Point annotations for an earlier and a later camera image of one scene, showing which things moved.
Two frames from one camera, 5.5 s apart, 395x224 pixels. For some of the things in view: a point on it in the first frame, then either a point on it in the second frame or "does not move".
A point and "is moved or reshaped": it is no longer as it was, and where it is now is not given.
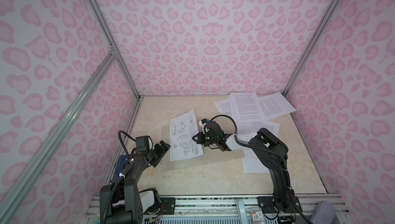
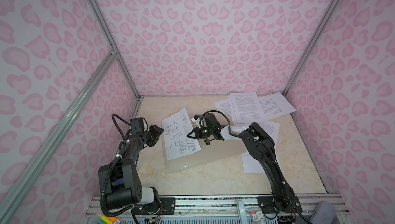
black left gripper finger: (156, 163) to (153, 142)
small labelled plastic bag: (257, 216) does not move
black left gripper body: (156, 153) to (151, 133)
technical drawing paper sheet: (182, 129) is moved or reshaped
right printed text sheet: (275, 105) does not move
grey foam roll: (324, 213) does not move
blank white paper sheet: (253, 163) does not move
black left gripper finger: (165, 146) to (161, 129)
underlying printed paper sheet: (223, 107) does not move
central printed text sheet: (247, 107) does not move
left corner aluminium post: (95, 7) does not move
